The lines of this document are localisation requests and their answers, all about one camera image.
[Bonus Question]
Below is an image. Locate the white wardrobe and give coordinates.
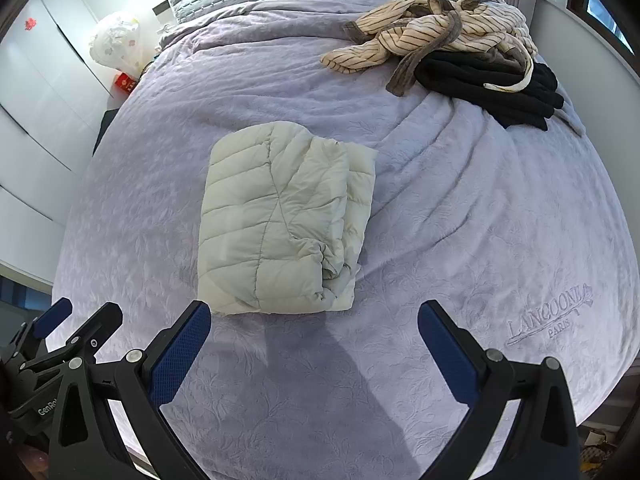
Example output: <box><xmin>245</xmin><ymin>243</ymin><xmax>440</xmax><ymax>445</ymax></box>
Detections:
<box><xmin>0</xmin><ymin>0</ymin><xmax>121</xmax><ymax>286</ymax></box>

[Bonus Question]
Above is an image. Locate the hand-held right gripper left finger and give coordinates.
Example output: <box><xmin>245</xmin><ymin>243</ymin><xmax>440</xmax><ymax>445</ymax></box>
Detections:
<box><xmin>49</xmin><ymin>300</ymin><xmax>212</xmax><ymax>480</ymax></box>

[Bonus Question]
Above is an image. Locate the beige striped robe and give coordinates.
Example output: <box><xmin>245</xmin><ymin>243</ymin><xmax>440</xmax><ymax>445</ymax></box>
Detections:
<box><xmin>320</xmin><ymin>0</ymin><xmax>538</xmax><ymax>97</ymax></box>

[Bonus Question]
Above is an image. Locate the window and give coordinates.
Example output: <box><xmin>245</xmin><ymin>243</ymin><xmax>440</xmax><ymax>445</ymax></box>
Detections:
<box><xmin>565</xmin><ymin>0</ymin><xmax>640</xmax><ymax>61</ymax></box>

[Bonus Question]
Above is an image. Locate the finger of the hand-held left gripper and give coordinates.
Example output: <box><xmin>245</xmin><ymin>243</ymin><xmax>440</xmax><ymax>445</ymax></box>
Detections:
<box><xmin>17</xmin><ymin>302</ymin><xmax>124</xmax><ymax>377</ymax></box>
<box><xmin>0</xmin><ymin>297</ymin><xmax>74</xmax><ymax>363</ymax></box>

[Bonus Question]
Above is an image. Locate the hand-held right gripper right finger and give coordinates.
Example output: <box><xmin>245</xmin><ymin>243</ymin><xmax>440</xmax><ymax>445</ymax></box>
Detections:
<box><xmin>418</xmin><ymin>300</ymin><xmax>581</xmax><ymax>480</ymax></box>

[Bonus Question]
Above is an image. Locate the lavender embossed blanket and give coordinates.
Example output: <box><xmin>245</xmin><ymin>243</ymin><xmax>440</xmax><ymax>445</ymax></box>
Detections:
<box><xmin>52</xmin><ymin>0</ymin><xmax>640</xmax><ymax>480</ymax></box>

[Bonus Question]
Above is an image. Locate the black knit garment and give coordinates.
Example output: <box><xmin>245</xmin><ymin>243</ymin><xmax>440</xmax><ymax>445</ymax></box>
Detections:
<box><xmin>415</xmin><ymin>52</ymin><xmax>565</xmax><ymax>130</ymax></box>

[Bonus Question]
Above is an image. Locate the cream quilted puffer jacket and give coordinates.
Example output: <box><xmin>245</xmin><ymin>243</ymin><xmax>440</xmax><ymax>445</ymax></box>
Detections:
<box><xmin>197</xmin><ymin>121</ymin><xmax>377</xmax><ymax>317</ymax></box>

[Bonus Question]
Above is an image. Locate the white printed plastic bag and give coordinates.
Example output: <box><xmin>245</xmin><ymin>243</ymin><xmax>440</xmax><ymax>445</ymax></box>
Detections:
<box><xmin>89</xmin><ymin>11</ymin><xmax>143</xmax><ymax>73</ymax></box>

